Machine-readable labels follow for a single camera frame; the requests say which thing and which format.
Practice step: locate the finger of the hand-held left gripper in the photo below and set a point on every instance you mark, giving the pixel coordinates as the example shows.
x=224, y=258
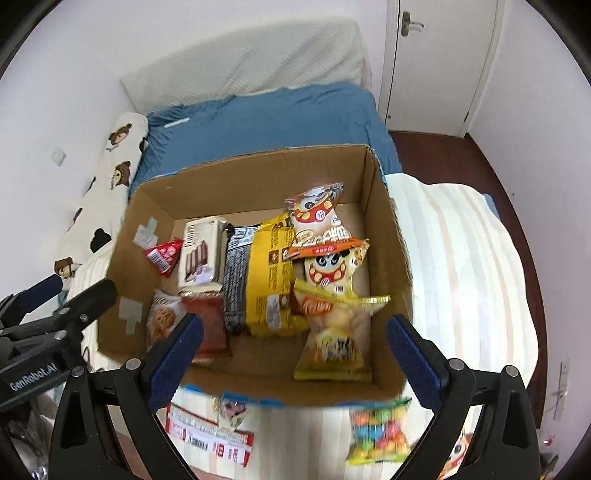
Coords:
x=37, y=295
x=90, y=302

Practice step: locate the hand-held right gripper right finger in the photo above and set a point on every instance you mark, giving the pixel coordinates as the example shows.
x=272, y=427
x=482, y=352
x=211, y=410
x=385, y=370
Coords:
x=415, y=360

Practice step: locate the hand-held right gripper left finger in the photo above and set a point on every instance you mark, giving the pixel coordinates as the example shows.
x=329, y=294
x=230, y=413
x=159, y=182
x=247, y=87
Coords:
x=178, y=355

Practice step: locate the white cookie packet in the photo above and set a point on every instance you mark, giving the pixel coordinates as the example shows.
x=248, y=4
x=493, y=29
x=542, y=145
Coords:
x=161, y=318

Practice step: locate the dark red square packet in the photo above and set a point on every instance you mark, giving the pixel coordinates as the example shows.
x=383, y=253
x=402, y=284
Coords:
x=210, y=323

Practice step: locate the small clear cartoon packet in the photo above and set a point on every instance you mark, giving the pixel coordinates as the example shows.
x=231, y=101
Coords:
x=233, y=410

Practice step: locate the colourful candy packet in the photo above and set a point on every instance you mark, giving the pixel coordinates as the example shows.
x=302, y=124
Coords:
x=376, y=434

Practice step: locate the yellow puffed snack packet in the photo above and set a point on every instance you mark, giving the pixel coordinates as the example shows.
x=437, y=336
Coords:
x=332, y=341

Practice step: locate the red and white long packet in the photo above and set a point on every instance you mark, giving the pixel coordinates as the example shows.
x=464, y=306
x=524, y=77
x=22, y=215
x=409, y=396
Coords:
x=203, y=438

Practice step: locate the red triangular snack packet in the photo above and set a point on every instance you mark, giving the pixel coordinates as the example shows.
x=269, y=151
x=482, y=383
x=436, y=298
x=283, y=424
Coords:
x=164, y=256

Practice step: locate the orange panda snack packet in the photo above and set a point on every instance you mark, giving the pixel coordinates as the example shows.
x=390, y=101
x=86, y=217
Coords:
x=459, y=454

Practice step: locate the white chocolate wafer packet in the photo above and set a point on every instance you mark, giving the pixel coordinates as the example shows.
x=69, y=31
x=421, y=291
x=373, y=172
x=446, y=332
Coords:
x=201, y=249

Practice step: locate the black and yellow biscuit packet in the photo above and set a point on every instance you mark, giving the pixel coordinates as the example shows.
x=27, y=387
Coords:
x=263, y=286

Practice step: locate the yellow panda snack packet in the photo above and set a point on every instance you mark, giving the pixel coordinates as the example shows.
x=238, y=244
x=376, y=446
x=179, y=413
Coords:
x=332, y=272

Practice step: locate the red panda snack packet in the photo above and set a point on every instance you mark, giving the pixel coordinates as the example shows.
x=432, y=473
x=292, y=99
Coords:
x=318, y=221

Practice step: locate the printed cardboard box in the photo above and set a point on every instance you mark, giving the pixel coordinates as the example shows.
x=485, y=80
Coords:
x=258, y=184

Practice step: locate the cat printed blanket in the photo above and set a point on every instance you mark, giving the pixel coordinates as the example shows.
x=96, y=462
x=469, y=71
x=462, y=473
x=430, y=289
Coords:
x=461, y=277

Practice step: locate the bear print long pillow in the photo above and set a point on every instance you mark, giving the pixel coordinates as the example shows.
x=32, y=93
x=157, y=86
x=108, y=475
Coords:
x=115, y=161

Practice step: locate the small white stick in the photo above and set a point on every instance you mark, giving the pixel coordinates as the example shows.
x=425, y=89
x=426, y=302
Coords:
x=177, y=123

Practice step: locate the blue bed sheet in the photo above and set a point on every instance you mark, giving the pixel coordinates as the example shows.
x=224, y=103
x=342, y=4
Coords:
x=277, y=120

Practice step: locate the white door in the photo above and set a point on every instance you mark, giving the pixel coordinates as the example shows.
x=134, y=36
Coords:
x=438, y=64

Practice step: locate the white wall socket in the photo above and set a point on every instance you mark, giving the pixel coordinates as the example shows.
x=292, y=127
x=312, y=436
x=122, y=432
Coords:
x=58, y=156

